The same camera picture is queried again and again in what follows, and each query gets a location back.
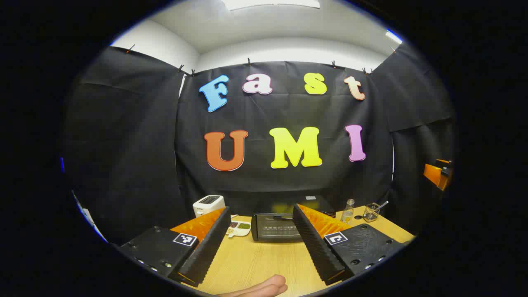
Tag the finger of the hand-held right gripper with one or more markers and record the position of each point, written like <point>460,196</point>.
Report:
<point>435,173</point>

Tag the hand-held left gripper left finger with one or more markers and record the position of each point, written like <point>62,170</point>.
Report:
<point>210,247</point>

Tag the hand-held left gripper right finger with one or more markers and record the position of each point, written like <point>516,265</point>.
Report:
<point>315,247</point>

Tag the black electric oven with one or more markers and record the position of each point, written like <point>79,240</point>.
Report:
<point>274,229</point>

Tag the white divided plate with beans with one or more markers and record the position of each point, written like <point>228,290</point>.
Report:
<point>239,229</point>

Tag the white toaster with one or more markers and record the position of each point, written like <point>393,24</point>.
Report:
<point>208,205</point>

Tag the clear glass bottle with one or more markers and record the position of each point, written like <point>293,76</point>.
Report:
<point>347,213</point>

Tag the metal spoon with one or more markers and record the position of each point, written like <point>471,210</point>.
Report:
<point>383,204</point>

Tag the small ceiling light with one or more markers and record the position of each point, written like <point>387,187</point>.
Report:
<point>394,37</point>

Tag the large ceiling light panel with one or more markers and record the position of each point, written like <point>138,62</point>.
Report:
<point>268,4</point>

